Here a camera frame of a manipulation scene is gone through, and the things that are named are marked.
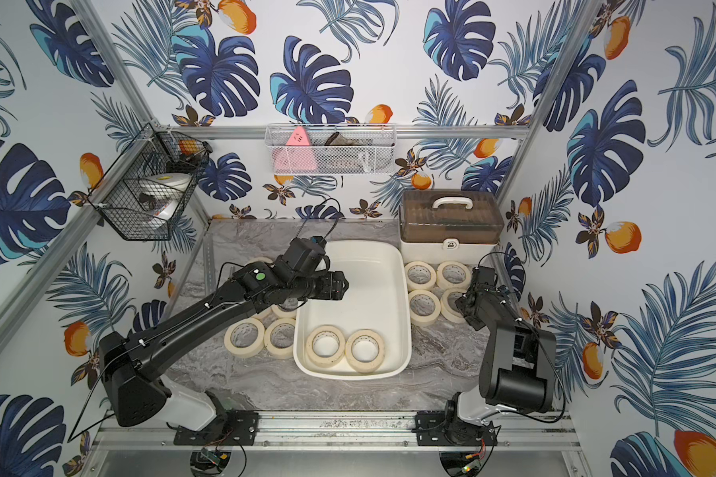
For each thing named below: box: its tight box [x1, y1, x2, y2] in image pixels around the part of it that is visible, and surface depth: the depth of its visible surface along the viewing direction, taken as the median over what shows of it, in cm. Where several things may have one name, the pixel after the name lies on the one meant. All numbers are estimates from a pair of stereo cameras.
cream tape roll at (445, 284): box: [436, 260, 473, 291], surface depth 102 cm
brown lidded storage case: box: [398, 188, 506, 265], surface depth 98 cm
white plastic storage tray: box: [292, 240, 412, 381], surface depth 89 cm
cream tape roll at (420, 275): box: [404, 260, 438, 292], surface depth 105 cm
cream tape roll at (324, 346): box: [305, 324, 347, 369], surface depth 88 cm
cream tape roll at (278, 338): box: [263, 318, 296, 360], surface depth 91 cm
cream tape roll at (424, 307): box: [408, 289, 442, 327], surface depth 97 cm
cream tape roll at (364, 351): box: [345, 328, 385, 374], surface depth 87 cm
